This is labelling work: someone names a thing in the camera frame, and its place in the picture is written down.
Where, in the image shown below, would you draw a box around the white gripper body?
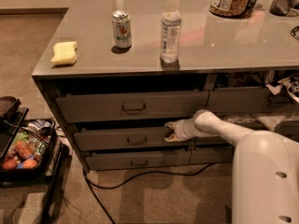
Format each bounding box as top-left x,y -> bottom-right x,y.
174,119 -> 199,141

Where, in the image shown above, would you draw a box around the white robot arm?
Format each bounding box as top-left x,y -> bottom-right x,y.
165,110 -> 299,224

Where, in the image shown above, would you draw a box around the plastic bags in drawer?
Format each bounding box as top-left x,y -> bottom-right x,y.
219,112 -> 299,132

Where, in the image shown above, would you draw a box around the grey drawer cabinet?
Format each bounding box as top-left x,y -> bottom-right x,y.
33,0 -> 299,171

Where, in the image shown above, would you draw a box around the clear water bottle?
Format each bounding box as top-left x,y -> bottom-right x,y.
160,0 -> 181,63

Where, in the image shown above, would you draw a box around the black white patterned bag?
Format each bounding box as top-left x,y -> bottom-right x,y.
265,74 -> 299,104

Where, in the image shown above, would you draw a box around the green soda can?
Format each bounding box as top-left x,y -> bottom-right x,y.
112,10 -> 132,49

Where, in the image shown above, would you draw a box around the yellow sponge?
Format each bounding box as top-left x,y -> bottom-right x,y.
51,41 -> 78,65

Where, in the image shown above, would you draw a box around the black basket of groceries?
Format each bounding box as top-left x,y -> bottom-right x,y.
0,119 -> 57,182

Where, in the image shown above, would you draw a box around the dark glass container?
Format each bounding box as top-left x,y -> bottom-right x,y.
269,0 -> 299,16

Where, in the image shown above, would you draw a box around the black floor cable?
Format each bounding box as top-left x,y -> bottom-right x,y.
82,161 -> 219,224

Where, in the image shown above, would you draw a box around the black cart frame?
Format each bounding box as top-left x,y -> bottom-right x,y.
0,96 -> 69,224

